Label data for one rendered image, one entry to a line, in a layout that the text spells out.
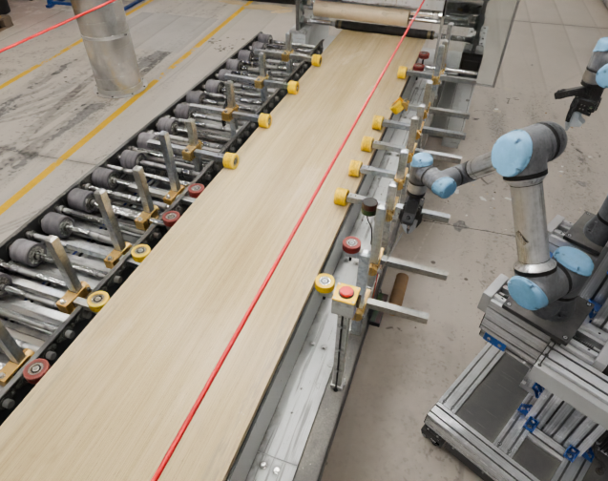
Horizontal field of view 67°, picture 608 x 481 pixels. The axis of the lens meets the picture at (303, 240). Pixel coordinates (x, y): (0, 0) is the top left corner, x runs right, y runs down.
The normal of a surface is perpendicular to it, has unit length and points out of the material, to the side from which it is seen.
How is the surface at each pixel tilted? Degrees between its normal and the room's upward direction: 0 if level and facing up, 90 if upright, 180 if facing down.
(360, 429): 0
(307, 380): 0
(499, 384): 0
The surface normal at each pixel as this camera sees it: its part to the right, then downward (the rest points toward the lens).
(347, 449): 0.00, -0.73
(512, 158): -0.90, 0.20
